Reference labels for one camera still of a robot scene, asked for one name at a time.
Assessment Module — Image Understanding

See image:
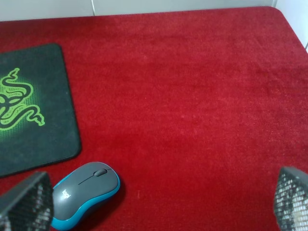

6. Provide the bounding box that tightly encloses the black green logo mouse pad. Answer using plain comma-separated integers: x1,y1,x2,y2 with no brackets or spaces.
0,43,81,177

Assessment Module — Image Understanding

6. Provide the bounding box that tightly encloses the red felt table cloth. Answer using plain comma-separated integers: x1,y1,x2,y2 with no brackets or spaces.
0,7,308,231

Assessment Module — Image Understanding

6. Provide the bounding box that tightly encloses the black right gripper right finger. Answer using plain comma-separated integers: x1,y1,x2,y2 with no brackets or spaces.
273,167,308,231

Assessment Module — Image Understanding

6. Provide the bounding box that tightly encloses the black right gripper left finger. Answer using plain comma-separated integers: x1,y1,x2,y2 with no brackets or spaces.
0,172,54,231

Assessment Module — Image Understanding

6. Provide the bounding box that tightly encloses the grey and blue wireless mouse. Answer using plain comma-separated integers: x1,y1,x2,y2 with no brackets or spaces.
51,162,121,231

